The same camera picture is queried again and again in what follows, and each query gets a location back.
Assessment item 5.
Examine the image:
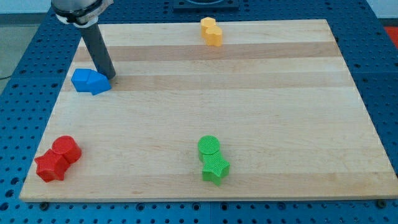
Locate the grey robot arm end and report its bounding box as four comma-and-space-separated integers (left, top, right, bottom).
51, 0, 114, 28

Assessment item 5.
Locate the wooden board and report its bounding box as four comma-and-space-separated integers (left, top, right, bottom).
20, 20, 397, 202

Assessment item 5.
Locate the green cylinder block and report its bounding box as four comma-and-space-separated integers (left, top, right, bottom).
197, 135, 220, 162

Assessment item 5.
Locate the green star block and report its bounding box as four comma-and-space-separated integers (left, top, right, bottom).
202, 151, 230, 186

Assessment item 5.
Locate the yellow heart block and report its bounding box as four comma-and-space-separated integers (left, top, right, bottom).
205, 26, 223, 47

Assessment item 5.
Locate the yellow hexagon block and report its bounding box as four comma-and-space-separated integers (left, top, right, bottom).
200, 17, 216, 38

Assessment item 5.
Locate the blue pentagon block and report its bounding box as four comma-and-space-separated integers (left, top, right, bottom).
86, 70, 111, 95

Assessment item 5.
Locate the blue cube block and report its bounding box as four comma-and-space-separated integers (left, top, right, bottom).
71, 68, 91, 92

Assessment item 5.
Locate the red cylinder block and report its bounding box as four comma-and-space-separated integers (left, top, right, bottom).
52, 136, 81, 164

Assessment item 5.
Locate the red star block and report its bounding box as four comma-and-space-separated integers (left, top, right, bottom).
34, 149, 70, 182

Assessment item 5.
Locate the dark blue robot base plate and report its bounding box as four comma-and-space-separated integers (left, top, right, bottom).
172, 0, 241, 12

